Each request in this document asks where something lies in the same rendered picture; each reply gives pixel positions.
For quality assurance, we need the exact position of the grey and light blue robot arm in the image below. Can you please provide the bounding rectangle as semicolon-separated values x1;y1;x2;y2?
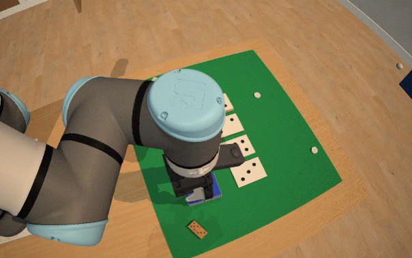
0;69;245;246

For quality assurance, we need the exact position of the cream playing card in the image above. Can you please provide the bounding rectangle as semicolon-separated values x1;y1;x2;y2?
221;113;244;138
230;157;267;188
224;94;234;111
221;134;255;157

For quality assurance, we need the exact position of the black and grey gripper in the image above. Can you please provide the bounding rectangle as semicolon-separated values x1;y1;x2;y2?
162;154;214;202

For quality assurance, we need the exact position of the green felt playing mat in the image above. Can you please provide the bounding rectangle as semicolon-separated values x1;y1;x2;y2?
134;50;342;258

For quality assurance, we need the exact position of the orange domino tile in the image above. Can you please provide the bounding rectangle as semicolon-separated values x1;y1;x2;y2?
188;220;207;239

